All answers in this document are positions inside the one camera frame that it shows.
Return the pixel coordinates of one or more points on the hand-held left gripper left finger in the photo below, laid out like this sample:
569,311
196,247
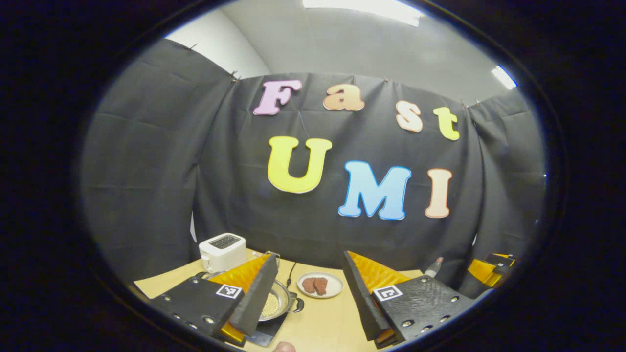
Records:
258,298

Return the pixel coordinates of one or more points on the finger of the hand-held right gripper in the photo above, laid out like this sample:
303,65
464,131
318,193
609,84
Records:
481,271

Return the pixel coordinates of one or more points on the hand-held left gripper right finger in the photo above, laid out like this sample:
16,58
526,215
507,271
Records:
359,298

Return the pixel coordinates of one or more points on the black induction cooktop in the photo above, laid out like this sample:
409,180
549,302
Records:
271,330

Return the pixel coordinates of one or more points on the pile of soybeans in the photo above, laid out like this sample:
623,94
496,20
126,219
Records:
270,305

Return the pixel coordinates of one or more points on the white round plate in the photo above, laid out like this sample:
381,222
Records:
335,283

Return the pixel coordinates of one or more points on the clear plastic water bottle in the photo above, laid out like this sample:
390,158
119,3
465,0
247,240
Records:
434,267

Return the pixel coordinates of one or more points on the white toaster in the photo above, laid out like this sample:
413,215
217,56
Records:
222,249

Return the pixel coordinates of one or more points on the ceiling light panel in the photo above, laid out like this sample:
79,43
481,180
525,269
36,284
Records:
503,77

